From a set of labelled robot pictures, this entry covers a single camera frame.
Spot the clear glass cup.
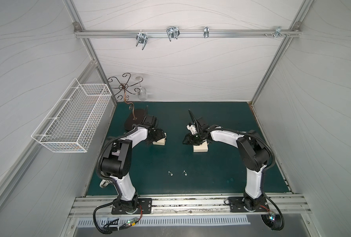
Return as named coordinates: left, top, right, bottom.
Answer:
left=135, top=76, right=148, bottom=101

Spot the green table mat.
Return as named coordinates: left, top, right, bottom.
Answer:
left=86, top=101, right=291, bottom=197

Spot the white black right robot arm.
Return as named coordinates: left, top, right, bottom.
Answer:
left=182, top=112, right=285, bottom=231

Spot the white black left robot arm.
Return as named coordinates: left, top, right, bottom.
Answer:
left=93, top=115, right=166, bottom=235

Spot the white vented cable duct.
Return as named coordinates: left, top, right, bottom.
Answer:
left=77, top=214, right=251, bottom=228

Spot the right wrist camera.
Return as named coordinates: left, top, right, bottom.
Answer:
left=187, top=123, right=198, bottom=135

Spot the white wire basket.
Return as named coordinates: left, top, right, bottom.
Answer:
left=31, top=78, right=112, bottom=153

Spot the aluminium front rail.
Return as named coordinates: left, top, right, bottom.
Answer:
left=68, top=193, right=312, bottom=217

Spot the cream drawer jewelry box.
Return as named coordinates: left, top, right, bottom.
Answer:
left=193, top=140, right=209, bottom=153

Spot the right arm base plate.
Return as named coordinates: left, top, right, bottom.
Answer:
left=224, top=196, right=270, bottom=213

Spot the green striped mug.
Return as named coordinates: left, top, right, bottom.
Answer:
left=99, top=179, right=110, bottom=188

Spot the metal clamp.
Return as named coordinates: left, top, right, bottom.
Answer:
left=166, top=26, right=180, bottom=41
left=136, top=32, right=148, bottom=50
left=204, top=26, right=210, bottom=39
left=264, top=27, right=291, bottom=39

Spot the aluminium crossbar rail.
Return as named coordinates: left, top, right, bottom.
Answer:
left=74, top=28, right=302, bottom=39

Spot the black metal jewelry stand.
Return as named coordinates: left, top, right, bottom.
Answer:
left=107, top=73, right=147, bottom=131

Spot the small cream box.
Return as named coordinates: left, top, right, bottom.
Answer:
left=152, top=133, right=167, bottom=146

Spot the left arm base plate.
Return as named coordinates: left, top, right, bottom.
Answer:
left=111, top=197, right=152, bottom=215

